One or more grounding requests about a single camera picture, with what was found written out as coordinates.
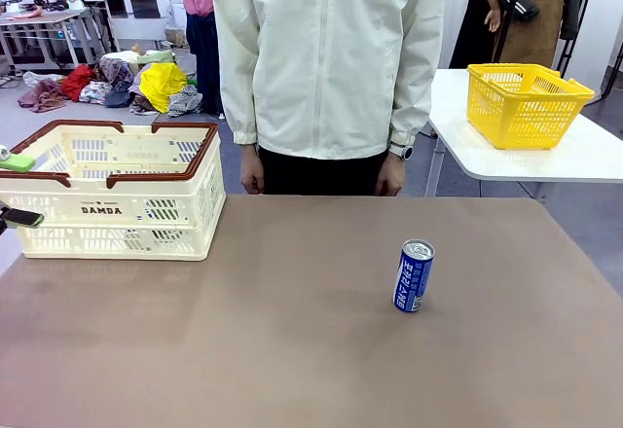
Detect blue drink can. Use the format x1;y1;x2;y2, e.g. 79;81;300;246
392;238;436;314

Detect cream plastic shopping basket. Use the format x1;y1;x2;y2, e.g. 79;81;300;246
0;119;228;262

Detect yellow plastic basket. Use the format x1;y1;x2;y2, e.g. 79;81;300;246
466;62;596;151

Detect person's right hand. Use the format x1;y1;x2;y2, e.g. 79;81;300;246
239;144;267;196

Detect person's left hand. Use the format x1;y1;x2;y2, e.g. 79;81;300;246
375;157;407;197

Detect pink brown cloth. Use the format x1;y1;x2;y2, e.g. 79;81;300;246
18;80;67;113

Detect red cloth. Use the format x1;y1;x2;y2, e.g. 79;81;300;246
61;63;96;102

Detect dark blue cloth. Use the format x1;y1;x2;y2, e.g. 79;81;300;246
104;82;133;109

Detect dark patterned cloth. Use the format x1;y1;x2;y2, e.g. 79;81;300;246
99;55;135;89

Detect grey background work table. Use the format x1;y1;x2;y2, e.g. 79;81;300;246
0;0;121;67

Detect pale green cloth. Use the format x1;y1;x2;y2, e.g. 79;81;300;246
135;49;176;66

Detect grey checked cloth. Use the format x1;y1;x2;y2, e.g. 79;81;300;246
167;85;204;118

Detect dark blue trousers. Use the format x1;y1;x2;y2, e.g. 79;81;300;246
185;12;225;117

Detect black trousers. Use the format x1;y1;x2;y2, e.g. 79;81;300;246
257;145;391;196

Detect cream zip jacket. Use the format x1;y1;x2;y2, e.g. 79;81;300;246
212;0;447;161

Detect white wristwatch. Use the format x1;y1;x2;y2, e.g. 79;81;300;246
388;142;416;162

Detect black hanging garment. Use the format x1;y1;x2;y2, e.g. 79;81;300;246
450;0;498;70

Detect white side table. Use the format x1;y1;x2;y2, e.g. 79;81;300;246
424;68;623;198

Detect brown apron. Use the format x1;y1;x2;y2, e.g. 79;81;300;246
494;0;566;67

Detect black rack stand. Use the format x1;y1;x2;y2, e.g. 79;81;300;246
554;0;601;79

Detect brown basket handle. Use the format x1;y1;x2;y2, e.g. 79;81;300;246
0;119;124;189
105;121;220;190

